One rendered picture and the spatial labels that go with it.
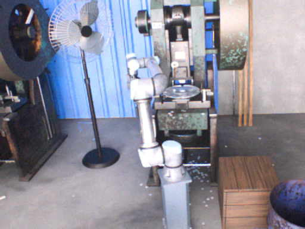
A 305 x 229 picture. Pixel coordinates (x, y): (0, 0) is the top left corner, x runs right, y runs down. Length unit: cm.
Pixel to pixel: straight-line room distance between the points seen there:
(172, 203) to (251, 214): 55
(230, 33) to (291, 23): 177
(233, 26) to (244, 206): 117
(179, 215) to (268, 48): 232
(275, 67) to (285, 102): 48
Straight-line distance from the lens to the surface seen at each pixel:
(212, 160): 253
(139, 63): 219
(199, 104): 247
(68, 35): 257
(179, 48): 240
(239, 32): 207
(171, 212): 210
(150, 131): 185
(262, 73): 382
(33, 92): 327
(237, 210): 217
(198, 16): 232
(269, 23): 371
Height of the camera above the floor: 160
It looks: 23 degrees down
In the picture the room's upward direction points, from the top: 5 degrees counter-clockwise
